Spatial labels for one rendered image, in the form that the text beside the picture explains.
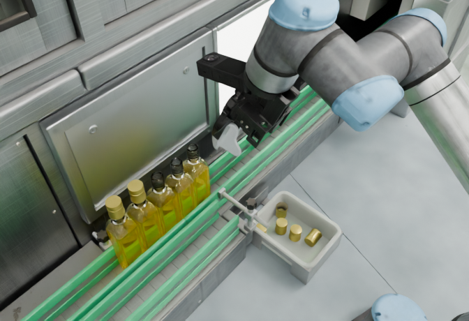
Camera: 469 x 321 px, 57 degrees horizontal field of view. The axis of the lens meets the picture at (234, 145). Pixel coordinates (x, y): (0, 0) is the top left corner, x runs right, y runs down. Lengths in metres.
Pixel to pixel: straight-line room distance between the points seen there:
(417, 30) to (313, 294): 0.86
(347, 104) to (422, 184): 1.11
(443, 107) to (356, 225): 0.86
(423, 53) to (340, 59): 0.13
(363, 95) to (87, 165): 0.70
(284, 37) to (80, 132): 0.57
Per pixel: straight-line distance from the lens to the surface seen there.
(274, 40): 0.55
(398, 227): 1.47
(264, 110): 0.66
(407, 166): 1.64
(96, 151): 1.04
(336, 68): 0.52
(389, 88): 0.52
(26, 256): 1.18
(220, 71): 0.69
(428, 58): 0.62
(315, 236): 1.32
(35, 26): 0.88
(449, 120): 0.63
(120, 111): 1.02
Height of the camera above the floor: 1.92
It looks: 47 degrees down
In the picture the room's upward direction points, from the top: straight up
